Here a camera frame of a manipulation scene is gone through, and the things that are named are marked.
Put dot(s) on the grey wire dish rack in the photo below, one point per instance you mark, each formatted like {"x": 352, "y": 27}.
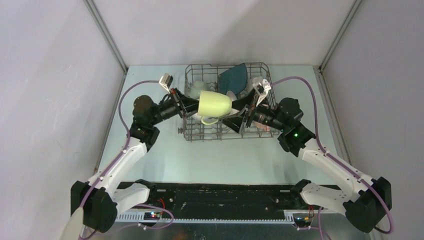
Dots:
{"x": 194, "y": 130}

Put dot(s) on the pale green ceramic bowl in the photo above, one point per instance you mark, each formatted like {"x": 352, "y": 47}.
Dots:
{"x": 196, "y": 88}

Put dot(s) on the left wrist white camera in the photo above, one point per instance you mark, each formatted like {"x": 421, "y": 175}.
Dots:
{"x": 165, "y": 82}

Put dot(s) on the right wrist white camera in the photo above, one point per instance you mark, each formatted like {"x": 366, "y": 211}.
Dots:
{"x": 262, "y": 90}

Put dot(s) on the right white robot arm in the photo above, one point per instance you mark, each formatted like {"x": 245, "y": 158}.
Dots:
{"x": 362, "y": 199}

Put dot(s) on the wrist white camera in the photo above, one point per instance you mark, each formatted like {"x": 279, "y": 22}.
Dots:
{"x": 165, "y": 82}
{"x": 262, "y": 90}

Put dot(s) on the right controller board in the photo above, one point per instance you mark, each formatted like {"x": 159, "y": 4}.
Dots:
{"x": 302, "y": 222}

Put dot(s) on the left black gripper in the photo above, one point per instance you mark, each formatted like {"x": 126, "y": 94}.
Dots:
{"x": 187, "y": 105}

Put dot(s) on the white ceramic bowl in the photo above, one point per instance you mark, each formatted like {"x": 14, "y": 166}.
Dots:
{"x": 197, "y": 117}

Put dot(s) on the pink mug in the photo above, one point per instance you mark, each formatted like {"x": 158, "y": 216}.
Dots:
{"x": 261, "y": 126}

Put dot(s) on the teal square plate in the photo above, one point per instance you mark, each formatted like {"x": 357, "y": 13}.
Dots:
{"x": 234, "y": 79}

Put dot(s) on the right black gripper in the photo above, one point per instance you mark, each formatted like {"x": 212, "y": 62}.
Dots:
{"x": 239, "y": 104}

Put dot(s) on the left controller board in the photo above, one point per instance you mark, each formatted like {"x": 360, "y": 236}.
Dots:
{"x": 152, "y": 216}

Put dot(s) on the white scalloped plate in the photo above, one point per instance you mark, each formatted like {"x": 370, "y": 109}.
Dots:
{"x": 233, "y": 97}

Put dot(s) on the yellow green mug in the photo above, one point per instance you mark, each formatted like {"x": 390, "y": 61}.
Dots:
{"x": 212, "y": 106}

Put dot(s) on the pink white bowl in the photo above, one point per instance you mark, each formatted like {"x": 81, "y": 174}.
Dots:
{"x": 253, "y": 82}

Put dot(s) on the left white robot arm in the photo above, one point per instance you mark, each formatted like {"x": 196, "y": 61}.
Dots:
{"x": 97, "y": 202}

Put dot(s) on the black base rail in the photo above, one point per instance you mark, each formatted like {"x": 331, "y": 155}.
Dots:
{"x": 225, "y": 202}

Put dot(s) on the controller board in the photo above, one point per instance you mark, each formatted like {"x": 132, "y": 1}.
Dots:
{"x": 152, "y": 216}
{"x": 302, "y": 222}

